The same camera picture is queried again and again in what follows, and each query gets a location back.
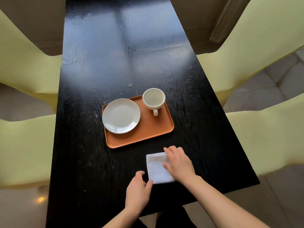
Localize person's left hand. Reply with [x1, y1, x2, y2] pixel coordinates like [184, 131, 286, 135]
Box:
[125, 171, 153, 213]

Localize person's right hand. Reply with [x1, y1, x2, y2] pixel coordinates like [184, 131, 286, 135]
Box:
[163, 146, 197, 185]

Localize white cloth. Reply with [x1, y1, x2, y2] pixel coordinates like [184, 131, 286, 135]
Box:
[146, 152, 175, 185]

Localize person's right forearm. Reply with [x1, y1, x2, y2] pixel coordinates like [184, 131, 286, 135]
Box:
[182, 175, 272, 228]

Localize person's left forearm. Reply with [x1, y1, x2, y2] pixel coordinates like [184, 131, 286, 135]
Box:
[103, 206, 144, 228]

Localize person's dark trousers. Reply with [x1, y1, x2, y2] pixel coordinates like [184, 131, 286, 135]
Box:
[137, 204, 198, 228]

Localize orange rectangular tray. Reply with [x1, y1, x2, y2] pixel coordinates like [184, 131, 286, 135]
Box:
[102, 95, 175, 149]

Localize white round plate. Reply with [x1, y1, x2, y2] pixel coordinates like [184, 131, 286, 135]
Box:
[102, 98, 141, 134]

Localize pale yellow chair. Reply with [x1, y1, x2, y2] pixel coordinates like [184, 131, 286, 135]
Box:
[0, 9, 63, 113]
[225, 92, 304, 176]
[0, 114, 57, 190]
[196, 0, 304, 108]

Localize white cup with handle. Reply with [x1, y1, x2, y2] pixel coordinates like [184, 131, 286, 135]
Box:
[142, 88, 166, 116]

